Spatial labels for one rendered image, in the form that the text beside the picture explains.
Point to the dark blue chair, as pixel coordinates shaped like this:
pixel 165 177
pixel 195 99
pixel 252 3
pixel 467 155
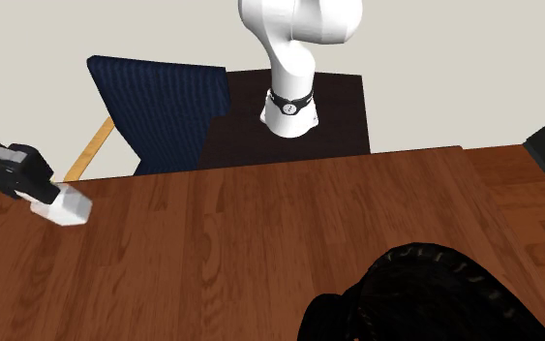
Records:
pixel 163 113

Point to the dark robot stand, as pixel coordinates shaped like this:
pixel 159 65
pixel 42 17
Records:
pixel 338 118

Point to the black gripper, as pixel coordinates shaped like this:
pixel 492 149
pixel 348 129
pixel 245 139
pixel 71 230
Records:
pixel 22 172

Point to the black woven basket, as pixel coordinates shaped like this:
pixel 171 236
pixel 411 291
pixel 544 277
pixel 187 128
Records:
pixel 423 297

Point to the brown wooden table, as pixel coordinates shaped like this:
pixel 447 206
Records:
pixel 234 236

